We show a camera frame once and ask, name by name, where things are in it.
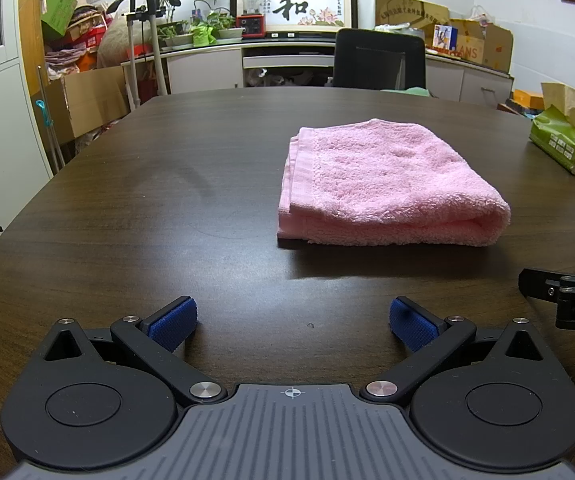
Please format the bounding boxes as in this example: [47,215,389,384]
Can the green cardboard box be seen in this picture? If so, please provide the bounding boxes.
[41,0,78,37]

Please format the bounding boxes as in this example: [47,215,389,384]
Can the black office chair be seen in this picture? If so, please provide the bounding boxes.
[333,28,427,92]

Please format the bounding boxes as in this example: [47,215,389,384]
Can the printed cardboard box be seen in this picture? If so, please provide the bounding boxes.
[450,19,513,72]

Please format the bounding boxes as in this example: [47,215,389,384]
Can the small colourful box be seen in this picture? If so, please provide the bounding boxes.
[434,24,459,52]

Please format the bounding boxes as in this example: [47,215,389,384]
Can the blue-handled cleaning tool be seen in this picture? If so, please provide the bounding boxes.
[35,65,67,172]

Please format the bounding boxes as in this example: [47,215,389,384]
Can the golden flat board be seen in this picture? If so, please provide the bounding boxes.
[375,0,451,29]

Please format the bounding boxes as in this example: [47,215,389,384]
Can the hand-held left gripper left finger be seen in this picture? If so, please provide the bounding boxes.
[42,296,228,407]

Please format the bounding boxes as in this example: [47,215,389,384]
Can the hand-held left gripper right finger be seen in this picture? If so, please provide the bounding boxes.
[360,296,548,406]

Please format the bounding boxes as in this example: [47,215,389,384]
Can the white sideboard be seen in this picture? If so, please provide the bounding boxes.
[120,35,514,107]

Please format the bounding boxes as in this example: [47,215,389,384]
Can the large open cardboard box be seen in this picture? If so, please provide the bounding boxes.
[45,65,131,142]

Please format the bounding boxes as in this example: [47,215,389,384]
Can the green tissue box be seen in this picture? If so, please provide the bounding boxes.
[529,82,575,179]

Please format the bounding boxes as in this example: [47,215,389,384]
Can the small potted plants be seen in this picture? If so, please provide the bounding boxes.
[158,0,246,52]

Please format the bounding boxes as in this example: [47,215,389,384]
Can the framed lotus calligraphy picture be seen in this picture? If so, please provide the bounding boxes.
[231,0,358,37]

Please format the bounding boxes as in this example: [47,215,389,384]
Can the white metal poles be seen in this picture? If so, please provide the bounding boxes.
[126,10,170,111]

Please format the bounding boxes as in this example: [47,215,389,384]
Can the pink towel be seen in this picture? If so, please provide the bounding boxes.
[276,118,511,248]

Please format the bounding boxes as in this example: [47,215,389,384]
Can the orange box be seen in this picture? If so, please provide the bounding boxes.
[511,89,544,112]

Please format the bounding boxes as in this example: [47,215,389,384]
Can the red blender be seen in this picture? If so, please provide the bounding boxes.
[238,0,267,39]

